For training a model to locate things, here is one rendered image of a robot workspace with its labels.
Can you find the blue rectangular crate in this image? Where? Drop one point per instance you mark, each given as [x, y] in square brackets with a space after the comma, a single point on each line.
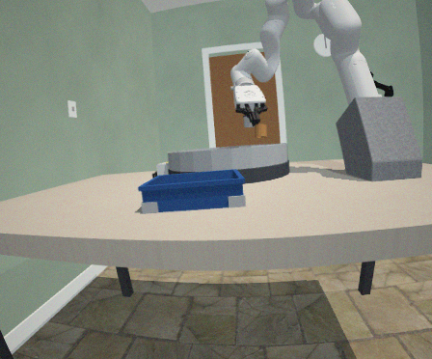
[193, 191]

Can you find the bronze bushing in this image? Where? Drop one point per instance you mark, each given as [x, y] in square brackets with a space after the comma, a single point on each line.
[260, 130]

